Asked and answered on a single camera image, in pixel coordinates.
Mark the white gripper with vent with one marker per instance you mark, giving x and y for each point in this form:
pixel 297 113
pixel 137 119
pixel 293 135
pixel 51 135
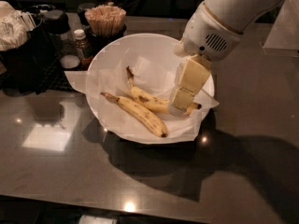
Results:
pixel 207 34

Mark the straight spotted yellow banana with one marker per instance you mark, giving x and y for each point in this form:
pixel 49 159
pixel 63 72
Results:
pixel 151 102

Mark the curved yellow banana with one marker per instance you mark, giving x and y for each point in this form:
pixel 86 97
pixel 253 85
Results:
pixel 139 112

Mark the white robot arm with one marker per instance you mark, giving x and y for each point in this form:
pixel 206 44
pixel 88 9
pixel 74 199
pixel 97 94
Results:
pixel 239 14

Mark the white bowl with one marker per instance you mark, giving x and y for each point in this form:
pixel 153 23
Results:
pixel 150 45

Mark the white paper liner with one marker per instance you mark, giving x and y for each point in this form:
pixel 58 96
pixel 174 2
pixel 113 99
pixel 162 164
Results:
pixel 154 75

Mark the black chopstick holder cup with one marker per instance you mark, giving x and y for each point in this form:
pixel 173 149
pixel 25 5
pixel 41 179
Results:
pixel 98 42

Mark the small brown sauce bottle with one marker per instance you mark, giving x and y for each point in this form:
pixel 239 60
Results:
pixel 84 48

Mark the dark jar behind chopsticks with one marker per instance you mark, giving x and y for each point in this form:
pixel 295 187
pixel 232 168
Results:
pixel 82 8

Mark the glass shaker with black lid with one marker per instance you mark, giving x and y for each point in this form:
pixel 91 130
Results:
pixel 56 24

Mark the black grid mat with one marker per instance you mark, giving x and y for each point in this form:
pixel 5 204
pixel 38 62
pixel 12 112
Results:
pixel 54 78

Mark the black condiment caddy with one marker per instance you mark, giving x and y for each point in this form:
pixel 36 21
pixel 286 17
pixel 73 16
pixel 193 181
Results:
pixel 26 63

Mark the white paper napkins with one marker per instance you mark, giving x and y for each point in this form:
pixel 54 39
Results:
pixel 15 26

